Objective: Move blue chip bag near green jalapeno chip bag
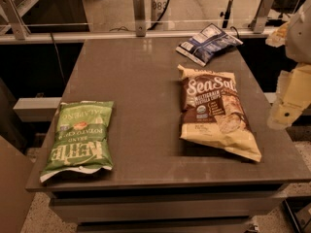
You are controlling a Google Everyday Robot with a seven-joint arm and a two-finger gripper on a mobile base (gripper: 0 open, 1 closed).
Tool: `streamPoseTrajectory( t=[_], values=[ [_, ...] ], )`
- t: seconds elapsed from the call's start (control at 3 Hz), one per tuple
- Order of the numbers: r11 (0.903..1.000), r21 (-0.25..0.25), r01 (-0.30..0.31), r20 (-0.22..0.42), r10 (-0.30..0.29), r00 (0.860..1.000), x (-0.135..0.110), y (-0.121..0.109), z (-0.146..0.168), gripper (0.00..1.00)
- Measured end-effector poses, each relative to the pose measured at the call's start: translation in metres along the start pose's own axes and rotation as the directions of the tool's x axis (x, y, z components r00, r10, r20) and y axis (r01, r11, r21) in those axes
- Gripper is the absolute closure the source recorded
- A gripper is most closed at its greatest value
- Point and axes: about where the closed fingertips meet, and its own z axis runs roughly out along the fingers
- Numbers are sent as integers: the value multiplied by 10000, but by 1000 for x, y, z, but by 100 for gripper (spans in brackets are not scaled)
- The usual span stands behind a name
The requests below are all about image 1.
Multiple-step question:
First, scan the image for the blue chip bag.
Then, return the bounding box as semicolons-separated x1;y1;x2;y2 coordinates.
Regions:
176;23;243;67

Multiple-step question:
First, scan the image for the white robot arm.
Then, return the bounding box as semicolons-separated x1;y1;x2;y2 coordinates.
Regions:
265;0;311;130

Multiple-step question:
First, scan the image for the brown sea salt chip bag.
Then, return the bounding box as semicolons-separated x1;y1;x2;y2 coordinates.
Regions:
178;65;261;162

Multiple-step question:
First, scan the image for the green jalapeno chip bag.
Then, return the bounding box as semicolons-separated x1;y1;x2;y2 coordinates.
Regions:
40;101;114;183

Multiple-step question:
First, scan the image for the right metal bracket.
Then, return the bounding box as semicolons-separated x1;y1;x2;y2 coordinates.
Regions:
250;0;274;34

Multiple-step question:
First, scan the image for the metal bracket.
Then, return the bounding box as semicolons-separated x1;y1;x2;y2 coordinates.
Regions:
132;0;147;37
250;0;274;34
0;0;30;40

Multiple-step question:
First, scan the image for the black handled tool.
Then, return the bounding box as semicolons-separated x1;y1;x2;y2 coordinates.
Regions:
219;0;252;29

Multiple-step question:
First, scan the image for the white cylinder post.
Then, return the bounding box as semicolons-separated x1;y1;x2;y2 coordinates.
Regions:
151;0;170;22

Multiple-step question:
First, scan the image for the black cable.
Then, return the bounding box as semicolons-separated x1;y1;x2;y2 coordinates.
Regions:
110;0;172;32

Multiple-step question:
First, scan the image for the middle metal bracket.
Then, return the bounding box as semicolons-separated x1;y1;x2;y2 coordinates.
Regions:
132;0;147;37

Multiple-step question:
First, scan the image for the left metal bracket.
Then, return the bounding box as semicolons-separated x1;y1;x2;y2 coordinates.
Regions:
0;0;30;40

